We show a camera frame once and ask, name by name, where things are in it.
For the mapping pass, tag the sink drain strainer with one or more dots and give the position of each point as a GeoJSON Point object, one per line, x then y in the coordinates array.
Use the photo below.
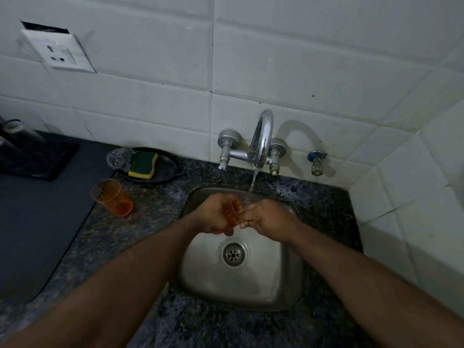
{"type": "Point", "coordinates": [234, 254]}

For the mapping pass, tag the dark blue counter mat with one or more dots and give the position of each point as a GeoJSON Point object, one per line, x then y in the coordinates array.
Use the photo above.
{"type": "Point", "coordinates": [40, 228]}

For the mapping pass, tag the white wall socket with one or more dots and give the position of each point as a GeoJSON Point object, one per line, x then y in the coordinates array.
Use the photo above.
{"type": "Point", "coordinates": [60, 52]}

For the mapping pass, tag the black square mat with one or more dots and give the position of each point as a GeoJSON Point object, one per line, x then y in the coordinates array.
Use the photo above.
{"type": "Point", "coordinates": [32, 155]}

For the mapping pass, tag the green and yellow sponge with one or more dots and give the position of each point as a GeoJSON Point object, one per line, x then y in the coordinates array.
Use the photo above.
{"type": "Point", "coordinates": [143, 164]}

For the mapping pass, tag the blue-capped angle valve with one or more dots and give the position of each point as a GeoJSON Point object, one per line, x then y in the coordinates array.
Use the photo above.
{"type": "Point", "coordinates": [317, 161]}

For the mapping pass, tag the person's left fingers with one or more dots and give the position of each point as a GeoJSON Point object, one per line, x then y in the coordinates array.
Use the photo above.
{"type": "Point", "coordinates": [226, 213]}

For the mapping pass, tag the person's left forearm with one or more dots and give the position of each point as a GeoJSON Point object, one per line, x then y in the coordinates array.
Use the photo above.
{"type": "Point", "coordinates": [108, 286]}

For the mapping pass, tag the chrome wall faucet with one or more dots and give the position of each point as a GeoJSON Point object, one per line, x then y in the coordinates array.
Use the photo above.
{"type": "Point", "coordinates": [261, 143]}

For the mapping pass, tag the person's right fingers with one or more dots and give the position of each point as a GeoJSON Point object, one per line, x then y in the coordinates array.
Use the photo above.
{"type": "Point", "coordinates": [250, 219]}

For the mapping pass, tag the person's right forearm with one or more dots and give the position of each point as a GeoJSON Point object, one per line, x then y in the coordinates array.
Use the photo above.
{"type": "Point", "coordinates": [369, 286]}

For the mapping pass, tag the small orange plastic cup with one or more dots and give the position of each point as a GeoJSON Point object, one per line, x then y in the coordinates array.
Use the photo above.
{"type": "Point", "coordinates": [231, 210]}

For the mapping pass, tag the person's left hand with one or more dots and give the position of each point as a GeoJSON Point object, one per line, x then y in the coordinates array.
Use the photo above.
{"type": "Point", "coordinates": [210, 215]}

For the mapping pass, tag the orange plastic tumbler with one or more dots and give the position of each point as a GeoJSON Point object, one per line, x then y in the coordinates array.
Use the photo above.
{"type": "Point", "coordinates": [111, 197]}

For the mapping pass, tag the black oval tray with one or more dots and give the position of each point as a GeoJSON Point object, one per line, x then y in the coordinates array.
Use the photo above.
{"type": "Point", "coordinates": [165, 166]}

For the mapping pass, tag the person's right hand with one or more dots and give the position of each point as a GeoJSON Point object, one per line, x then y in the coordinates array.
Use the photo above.
{"type": "Point", "coordinates": [268, 219]}

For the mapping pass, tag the steel wool scrubber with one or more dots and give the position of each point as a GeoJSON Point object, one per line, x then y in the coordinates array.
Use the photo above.
{"type": "Point", "coordinates": [120, 157]}

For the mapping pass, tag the stainless steel sink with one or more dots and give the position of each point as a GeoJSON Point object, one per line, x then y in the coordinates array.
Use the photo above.
{"type": "Point", "coordinates": [253, 275]}

